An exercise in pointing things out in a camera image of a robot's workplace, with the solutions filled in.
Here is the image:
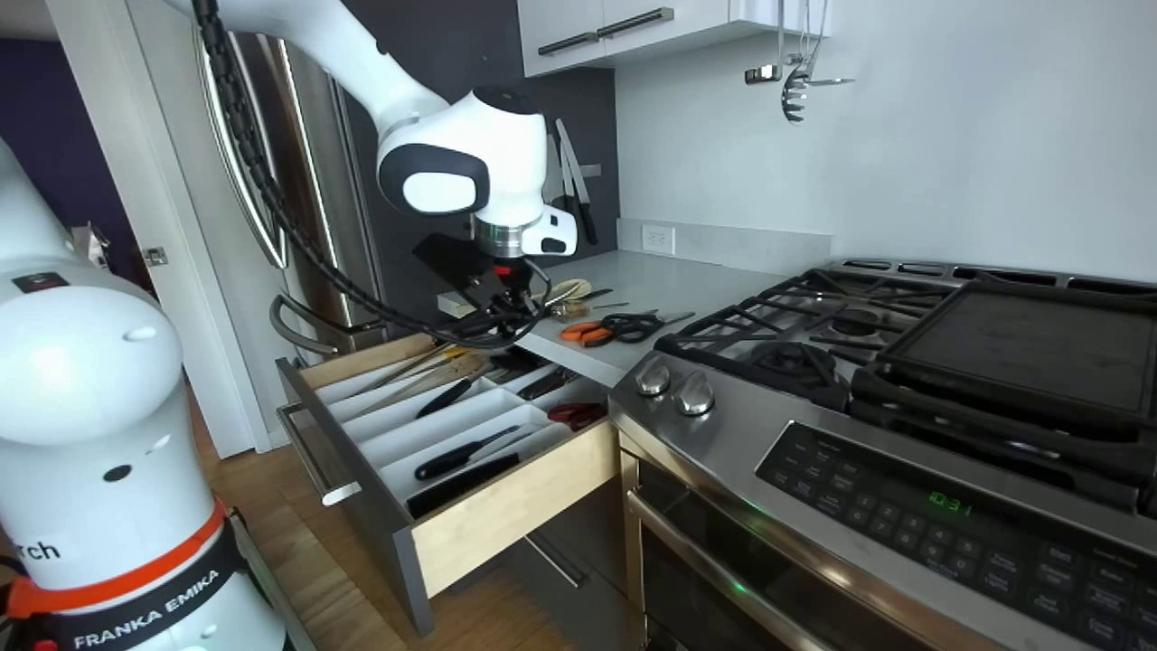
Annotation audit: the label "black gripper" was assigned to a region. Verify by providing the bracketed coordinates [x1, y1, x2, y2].
[463, 248, 538, 317]

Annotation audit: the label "white drawer organizer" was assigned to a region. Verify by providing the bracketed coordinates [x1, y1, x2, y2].
[315, 356, 581, 509]

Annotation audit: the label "open wooden kitchen drawer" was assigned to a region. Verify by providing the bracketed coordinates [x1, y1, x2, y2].
[274, 331, 625, 639]

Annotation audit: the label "wooden spatula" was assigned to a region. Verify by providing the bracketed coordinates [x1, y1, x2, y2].
[547, 276, 604, 310]

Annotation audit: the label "short black utensil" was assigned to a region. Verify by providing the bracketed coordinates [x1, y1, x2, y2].
[519, 366, 575, 401]

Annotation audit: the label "silver stove knob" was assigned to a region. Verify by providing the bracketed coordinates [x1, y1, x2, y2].
[673, 373, 721, 425]
[633, 360, 680, 401]

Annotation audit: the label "black cast iron burner grate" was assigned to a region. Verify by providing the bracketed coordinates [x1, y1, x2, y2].
[656, 268, 961, 411]

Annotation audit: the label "stainless steel gas range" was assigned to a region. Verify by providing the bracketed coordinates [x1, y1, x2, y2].
[607, 255, 1157, 651]

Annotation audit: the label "white upper cabinet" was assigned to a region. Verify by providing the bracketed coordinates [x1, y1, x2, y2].
[519, 0, 837, 82]

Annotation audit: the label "black stove griddle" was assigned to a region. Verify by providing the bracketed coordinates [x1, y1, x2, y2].
[884, 285, 1157, 443]

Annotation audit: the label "orange handled scissors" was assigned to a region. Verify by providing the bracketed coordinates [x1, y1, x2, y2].
[557, 316, 623, 352]

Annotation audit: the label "small black handled utensil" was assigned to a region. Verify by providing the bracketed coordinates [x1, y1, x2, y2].
[414, 373, 486, 425]

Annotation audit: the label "red handled utensil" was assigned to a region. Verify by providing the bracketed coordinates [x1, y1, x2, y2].
[547, 401, 610, 436]

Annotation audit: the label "white wall outlet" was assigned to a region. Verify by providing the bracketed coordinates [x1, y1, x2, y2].
[641, 222, 684, 260]

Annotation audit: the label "black handled knife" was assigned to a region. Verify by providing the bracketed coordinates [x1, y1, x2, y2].
[414, 425, 523, 486]

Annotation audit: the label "metal drawer handle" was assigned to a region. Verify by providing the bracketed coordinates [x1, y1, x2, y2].
[279, 401, 364, 514]

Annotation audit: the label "metal cabinet bar handle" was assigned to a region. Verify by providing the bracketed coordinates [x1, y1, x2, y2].
[537, 25, 607, 58]
[596, 5, 680, 38]

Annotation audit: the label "metal oven door handle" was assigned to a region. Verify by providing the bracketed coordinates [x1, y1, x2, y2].
[623, 486, 848, 651]

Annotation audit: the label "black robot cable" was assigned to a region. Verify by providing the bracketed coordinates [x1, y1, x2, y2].
[187, 0, 543, 356]

